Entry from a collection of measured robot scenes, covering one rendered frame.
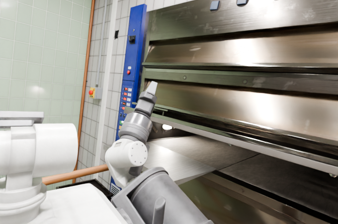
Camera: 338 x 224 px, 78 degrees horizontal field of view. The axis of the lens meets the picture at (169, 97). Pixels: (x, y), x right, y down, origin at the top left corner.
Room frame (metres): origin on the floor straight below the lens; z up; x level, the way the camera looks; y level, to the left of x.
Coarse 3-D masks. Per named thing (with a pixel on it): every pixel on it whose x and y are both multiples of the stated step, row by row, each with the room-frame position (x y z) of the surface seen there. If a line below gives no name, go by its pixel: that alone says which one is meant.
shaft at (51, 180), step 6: (90, 168) 0.85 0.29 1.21; (96, 168) 0.87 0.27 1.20; (102, 168) 0.88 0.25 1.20; (108, 168) 0.91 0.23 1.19; (60, 174) 0.77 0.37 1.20; (66, 174) 0.78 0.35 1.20; (72, 174) 0.79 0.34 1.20; (78, 174) 0.81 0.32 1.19; (84, 174) 0.83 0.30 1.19; (90, 174) 0.85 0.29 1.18; (42, 180) 0.72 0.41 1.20; (48, 180) 0.73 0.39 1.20; (54, 180) 0.74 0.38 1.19; (60, 180) 0.76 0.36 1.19; (66, 180) 0.78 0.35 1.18
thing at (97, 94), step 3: (93, 87) 1.81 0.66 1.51; (96, 87) 1.78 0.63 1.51; (99, 87) 1.85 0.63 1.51; (96, 90) 1.78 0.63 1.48; (99, 90) 1.80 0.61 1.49; (102, 90) 1.82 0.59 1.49; (93, 93) 1.79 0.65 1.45; (96, 93) 1.79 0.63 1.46; (99, 93) 1.81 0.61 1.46; (90, 96) 1.83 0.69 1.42; (93, 96) 1.79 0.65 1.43; (96, 96) 1.79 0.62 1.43; (99, 96) 1.81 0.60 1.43
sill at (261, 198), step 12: (216, 180) 1.01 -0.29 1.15; (228, 180) 0.97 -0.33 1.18; (240, 180) 0.98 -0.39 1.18; (240, 192) 0.93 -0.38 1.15; (252, 192) 0.89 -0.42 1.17; (264, 192) 0.89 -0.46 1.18; (264, 204) 0.86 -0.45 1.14; (276, 204) 0.83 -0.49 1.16; (288, 204) 0.80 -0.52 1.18; (300, 204) 0.82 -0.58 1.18; (300, 216) 0.77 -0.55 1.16; (312, 216) 0.74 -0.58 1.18; (324, 216) 0.75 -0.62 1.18
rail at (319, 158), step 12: (132, 108) 1.29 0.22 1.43; (168, 120) 1.07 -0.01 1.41; (180, 120) 1.02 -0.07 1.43; (216, 132) 0.88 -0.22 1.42; (228, 132) 0.85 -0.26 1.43; (264, 144) 0.74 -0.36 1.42; (276, 144) 0.72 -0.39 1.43; (300, 156) 0.67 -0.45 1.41; (312, 156) 0.64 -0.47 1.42; (324, 156) 0.64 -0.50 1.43
